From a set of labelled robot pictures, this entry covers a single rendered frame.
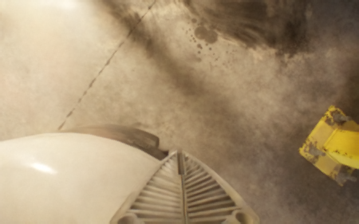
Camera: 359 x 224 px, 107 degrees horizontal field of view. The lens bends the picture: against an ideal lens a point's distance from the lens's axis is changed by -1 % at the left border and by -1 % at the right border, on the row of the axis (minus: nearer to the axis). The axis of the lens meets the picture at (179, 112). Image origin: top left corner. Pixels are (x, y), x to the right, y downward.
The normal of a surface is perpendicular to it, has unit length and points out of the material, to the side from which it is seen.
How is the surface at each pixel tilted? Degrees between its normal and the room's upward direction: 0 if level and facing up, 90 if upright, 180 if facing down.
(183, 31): 0
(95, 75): 0
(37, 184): 34
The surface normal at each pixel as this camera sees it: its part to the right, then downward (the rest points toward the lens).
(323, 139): 0.03, 0.03
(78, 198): 0.25, -0.51
